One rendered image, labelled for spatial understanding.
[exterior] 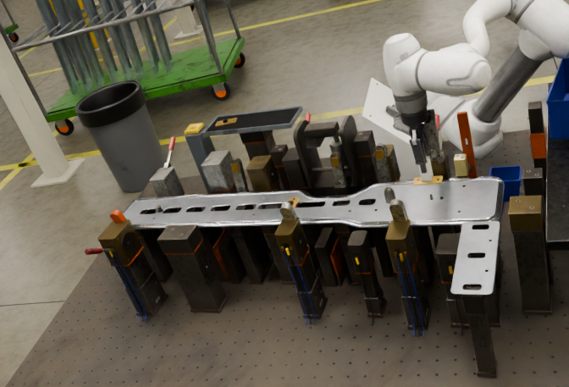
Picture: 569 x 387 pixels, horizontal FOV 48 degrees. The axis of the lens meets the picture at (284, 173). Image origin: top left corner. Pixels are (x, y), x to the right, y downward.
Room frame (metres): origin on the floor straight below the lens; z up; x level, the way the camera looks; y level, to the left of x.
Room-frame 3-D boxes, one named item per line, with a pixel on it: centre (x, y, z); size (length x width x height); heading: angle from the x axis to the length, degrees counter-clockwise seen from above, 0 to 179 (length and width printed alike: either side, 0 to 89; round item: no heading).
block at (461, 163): (1.67, -0.53, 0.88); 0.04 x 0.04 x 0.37; 61
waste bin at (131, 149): (4.53, 1.04, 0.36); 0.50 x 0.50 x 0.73
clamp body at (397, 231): (1.43, -0.24, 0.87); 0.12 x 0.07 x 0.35; 151
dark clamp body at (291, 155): (2.02, -0.06, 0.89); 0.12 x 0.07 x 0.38; 151
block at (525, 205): (1.35, -0.58, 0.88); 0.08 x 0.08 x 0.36; 61
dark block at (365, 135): (1.90, -0.29, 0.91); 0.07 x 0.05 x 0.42; 151
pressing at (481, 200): (1.82, 0.03, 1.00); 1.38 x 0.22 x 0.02; 61
